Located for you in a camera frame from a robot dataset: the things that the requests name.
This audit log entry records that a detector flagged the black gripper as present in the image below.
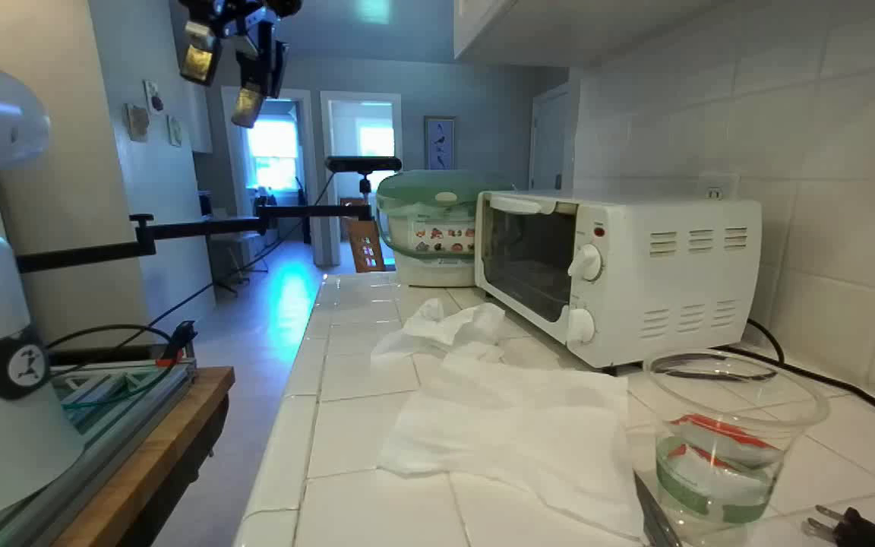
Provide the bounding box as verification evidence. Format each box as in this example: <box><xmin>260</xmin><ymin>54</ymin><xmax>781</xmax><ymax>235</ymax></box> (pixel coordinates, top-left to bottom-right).
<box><xmin>178</xmin><ymin>0</ymin><xmax>304</xmax><ymax>129</ymax></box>

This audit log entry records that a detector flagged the white tissue paper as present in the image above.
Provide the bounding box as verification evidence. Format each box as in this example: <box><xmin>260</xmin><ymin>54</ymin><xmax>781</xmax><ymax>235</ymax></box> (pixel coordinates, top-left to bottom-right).
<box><xmin>372</xmin><ymin>298</ymin><xmax>644</xmax><ymax>540</ymax></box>

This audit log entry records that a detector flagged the white mini toaster oven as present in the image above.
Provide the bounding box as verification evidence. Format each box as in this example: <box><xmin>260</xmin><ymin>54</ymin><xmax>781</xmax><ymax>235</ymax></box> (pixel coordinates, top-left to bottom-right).
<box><xmin>475</xmin><ymin>193</ymin><xmax>762</xmax><ymax>369</ymax></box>

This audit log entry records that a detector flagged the wooden chair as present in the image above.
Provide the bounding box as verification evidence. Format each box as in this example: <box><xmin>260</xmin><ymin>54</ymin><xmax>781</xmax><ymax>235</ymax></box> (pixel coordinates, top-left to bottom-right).
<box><xmin>346</xmin><ymin>219</ymin><xmax>387</xmax><ymax>273</ymax></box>

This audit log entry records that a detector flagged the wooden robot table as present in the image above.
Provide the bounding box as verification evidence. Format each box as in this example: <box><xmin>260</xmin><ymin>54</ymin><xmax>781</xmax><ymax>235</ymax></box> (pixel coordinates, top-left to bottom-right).
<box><xmin>52</xmin><ymin>369</ymin><xmax>235</xmax><ymax>547</ymax></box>

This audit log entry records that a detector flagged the clear plastic cup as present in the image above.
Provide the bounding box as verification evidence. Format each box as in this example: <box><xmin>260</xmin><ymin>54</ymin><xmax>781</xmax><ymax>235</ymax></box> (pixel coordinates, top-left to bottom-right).
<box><xmin>644</xmin><ymin>349</ymin><xmax>829</xmax><ymax>525</ymax></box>

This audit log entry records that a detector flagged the metal spoon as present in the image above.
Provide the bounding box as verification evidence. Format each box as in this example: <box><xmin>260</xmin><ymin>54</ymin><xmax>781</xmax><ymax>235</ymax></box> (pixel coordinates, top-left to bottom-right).
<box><xmin>635</xmin><ymin>476</ymin><xmax>684</xmax><ymax>547</ymax></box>

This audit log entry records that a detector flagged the black power plug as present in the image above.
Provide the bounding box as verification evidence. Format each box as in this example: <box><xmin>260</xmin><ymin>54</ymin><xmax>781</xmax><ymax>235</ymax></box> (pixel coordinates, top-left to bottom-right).
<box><xmin>804</xmin><ymin>506</ymin><xmax>875</xmax><ymax>547</ymax></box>

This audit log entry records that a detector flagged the blue framed wall picture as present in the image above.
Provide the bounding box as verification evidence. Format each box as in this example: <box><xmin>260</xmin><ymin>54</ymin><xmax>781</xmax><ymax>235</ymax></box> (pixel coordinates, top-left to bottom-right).
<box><xmin>426</xmin><ymin>116</ymin><xmax>457</xmax><ymax>169</ymax></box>

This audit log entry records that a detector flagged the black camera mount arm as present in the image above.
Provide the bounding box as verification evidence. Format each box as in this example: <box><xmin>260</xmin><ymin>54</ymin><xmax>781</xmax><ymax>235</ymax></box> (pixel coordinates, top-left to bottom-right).
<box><xmin>14</xmin><ymin>151</ymin><xmax>404</xmax><ymax>277</ymax></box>

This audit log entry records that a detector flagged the black power cable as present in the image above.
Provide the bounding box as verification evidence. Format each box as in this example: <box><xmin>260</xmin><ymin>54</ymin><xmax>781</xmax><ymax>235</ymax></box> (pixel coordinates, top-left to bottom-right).
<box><xmin>713</xmin><ymin>316</ymin><xmax>875</xmax><ymax>481</ymax></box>

